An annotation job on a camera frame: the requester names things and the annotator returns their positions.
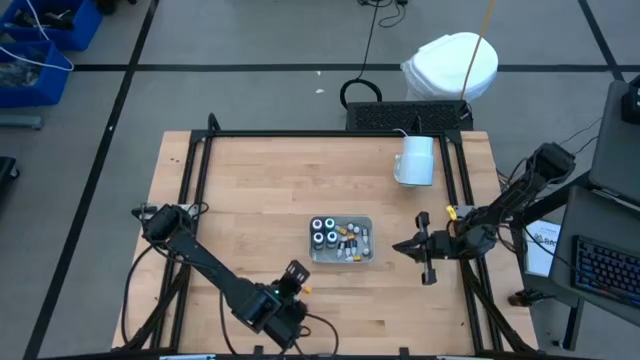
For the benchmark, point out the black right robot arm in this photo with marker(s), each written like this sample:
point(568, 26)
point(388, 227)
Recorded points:
point(510, 200)

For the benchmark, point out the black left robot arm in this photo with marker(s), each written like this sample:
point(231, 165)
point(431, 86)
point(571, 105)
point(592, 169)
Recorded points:
point(210, 265)

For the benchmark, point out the black desk foot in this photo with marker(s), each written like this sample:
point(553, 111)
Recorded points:
point(525, 298)

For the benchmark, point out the black perforated computer case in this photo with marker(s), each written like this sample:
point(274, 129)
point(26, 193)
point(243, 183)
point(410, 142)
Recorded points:
point(400, 117)

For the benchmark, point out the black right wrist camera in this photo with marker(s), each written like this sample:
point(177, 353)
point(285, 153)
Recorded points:
point(441, 245)

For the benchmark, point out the white plastic bag bin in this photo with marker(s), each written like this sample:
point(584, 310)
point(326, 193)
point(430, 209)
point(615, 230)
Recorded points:
point(440, 65)

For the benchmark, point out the dark grey desk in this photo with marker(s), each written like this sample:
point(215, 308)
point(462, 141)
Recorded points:
point(590, 215)

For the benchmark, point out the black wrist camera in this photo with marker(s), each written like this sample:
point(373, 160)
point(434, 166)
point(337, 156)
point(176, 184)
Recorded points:
point(291, 312)
point(441, 245)

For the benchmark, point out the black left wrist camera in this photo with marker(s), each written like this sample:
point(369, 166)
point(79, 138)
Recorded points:
point(291, 312)

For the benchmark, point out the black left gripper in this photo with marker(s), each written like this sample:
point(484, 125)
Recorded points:
point(295, 272)

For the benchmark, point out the grey metal bar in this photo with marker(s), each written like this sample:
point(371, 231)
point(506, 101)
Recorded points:
point(20, 121)

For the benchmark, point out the grey cart surface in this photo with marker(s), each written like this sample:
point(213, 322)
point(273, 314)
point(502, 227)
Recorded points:
point(617, 150)

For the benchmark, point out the black backlit keyboard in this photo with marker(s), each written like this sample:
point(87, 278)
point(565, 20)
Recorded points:
point(605, 270)

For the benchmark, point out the large black food coloring bottle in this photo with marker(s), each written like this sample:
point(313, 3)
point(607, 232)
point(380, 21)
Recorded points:
point(317, 224)

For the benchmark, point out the blue plastic tote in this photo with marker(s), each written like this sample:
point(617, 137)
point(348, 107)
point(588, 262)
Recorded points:
point(50, 90)
point(85, 30)

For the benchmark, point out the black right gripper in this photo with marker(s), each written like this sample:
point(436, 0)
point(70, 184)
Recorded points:
point(426, 270)

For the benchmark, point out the black aluminium rig frame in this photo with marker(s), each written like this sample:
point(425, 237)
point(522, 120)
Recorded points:
point(325, 134)

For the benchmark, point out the white round machine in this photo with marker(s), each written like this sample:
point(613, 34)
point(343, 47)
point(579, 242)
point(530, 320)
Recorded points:
point(417, 160)

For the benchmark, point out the black floor object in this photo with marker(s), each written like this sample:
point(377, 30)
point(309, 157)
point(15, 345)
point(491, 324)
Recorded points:
point(6, 170)

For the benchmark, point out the silver aluminium bracket bar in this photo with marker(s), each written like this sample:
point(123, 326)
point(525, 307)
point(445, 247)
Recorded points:
point(187, 357)
point(465, 358)

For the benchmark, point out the dark small dropper bottle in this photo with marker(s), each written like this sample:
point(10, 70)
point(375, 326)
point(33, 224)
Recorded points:
point(343, 248)

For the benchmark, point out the black desktop device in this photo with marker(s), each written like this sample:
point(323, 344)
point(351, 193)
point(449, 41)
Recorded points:
point(632, 102)

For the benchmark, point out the white printed paper sheet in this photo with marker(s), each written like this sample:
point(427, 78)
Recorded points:
point(542, 255)

